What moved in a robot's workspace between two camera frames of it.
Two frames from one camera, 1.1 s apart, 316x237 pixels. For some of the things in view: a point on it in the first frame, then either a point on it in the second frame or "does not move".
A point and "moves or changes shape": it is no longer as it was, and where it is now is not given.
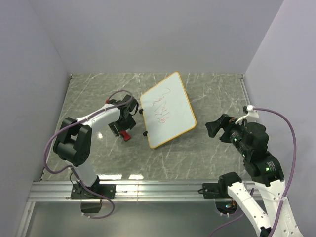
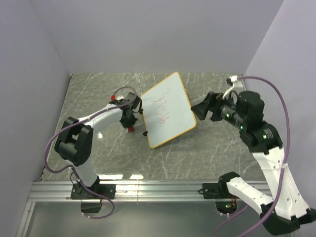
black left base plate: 78,192 does not move
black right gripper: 224,121 -> 213,101
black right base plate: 215,191 does not move
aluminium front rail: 126,191 does not move
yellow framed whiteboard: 167,110 does not move
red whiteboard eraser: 126,137 moves or changes shape
